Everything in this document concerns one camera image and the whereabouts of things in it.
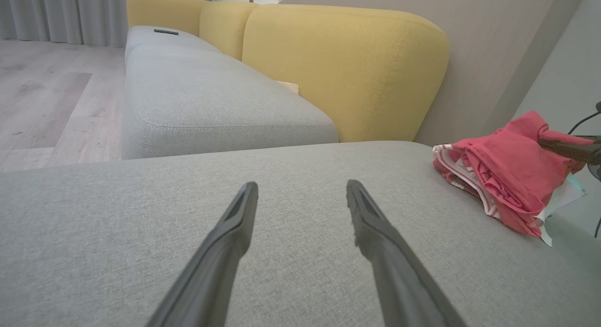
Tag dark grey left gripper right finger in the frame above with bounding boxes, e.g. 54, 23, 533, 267
347, 179, 468, 327

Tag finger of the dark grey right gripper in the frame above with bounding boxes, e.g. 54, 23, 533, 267
538, 134, 601, 167

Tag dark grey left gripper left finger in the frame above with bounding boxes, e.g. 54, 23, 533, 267
146, 182, 259, 327

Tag red white basketball jersey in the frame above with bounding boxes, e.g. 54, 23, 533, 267
432, 110, 588, 247

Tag red shorts with white stripe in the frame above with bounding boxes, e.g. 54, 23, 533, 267
434, 146, 544, 237

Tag grey sofa seat cushion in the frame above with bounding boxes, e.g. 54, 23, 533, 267
121, 45, 340, 160
125, 25, 222, 54

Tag yellow sofa backrest cushion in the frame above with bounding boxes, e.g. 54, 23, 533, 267
241, 4, 450, 144
199, 0, 260, 61
125, 0, 210, 37

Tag grey pleated curtain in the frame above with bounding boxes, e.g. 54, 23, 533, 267
0, 0, 215, 49

